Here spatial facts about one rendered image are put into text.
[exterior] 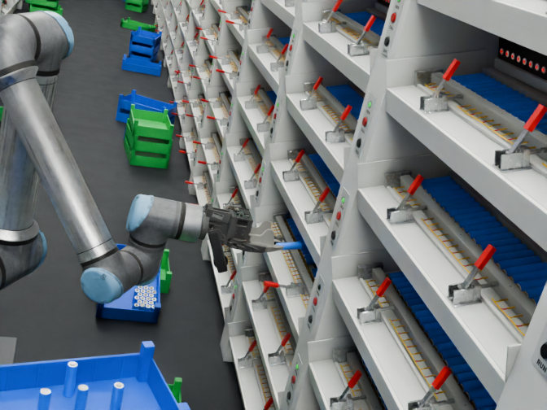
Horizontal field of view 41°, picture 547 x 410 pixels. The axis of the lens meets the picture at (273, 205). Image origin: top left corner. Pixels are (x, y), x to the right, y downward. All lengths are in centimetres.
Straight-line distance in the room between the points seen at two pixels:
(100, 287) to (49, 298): 92
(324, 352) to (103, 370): 46
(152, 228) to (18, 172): 39
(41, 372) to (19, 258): 72
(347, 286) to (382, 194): 20
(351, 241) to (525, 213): 59
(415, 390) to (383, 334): 16
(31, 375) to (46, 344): 100
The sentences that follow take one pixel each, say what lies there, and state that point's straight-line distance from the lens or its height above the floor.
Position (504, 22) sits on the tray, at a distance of 105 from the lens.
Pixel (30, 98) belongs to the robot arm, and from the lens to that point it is 168.
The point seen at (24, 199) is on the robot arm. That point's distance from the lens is 196.
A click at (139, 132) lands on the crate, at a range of 382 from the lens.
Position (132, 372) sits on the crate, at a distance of 142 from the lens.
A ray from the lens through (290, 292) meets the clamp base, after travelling 179.
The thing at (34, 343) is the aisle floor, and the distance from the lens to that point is 236.
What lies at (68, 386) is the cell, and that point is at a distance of 135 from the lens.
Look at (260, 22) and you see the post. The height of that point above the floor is 97.
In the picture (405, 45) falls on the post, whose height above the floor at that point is 116.
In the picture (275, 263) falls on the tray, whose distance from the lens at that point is 194.
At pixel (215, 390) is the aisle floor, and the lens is 226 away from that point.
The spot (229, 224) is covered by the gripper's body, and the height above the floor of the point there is 63.
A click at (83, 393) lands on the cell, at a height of 54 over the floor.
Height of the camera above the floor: 131
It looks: 21 degrees down
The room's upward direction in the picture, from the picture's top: 14 degrees clockwise
